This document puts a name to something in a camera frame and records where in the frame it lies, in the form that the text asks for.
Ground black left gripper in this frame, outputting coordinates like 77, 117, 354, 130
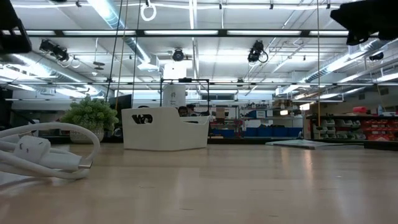
0, 0, 32, 54

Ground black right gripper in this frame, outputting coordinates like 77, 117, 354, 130
330, 0, 398, 46

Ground shelf with red bins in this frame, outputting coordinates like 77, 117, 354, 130
306, 105, 398, 141

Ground green potted plant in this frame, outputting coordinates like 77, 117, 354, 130
60, 96, 119, 144

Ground black monitor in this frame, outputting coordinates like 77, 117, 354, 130
108, 94, 133, 111

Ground white plastic bin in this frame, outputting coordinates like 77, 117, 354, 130
121, 106, 211, 152

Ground ceiling-mounted black camera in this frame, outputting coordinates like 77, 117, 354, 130
39, 39, 71, 62
247, 39, 269, 64
172, 48, 185, 62

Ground white USB-C cable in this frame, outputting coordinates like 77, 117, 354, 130
0, 121, 101, 180

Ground white looped hanging cable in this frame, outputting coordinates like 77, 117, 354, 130
140, 0, 157, 22

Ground black aluminium table frame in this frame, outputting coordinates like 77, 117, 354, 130
207, 138, 398, 152

